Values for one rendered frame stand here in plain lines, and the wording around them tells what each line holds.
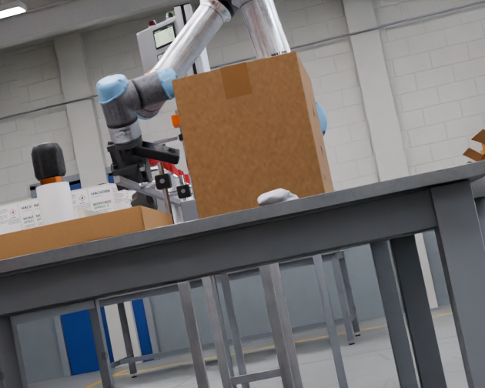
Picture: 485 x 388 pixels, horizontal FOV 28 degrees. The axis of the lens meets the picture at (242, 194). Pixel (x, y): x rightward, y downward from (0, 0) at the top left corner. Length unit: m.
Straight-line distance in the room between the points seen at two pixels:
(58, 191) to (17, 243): 1.07
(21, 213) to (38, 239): 1.33
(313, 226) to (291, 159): 0.34
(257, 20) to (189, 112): 0.63
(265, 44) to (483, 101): 7.97
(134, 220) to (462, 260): 0.49
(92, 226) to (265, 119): 0.45
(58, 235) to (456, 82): 8.95
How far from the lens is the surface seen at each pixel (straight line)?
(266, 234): 1.46
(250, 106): 1.79
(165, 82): 2.30
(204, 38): 2.49
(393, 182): 1.42
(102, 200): 2.79
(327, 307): 4.62
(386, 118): 10.15
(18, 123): 11.20
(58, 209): 2.57
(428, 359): 2.46
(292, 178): 1.77
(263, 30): 2.39
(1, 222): 2.86
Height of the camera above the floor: 0.74
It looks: 5 degrees up
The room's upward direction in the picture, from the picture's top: 11 degrees counter-clockwise
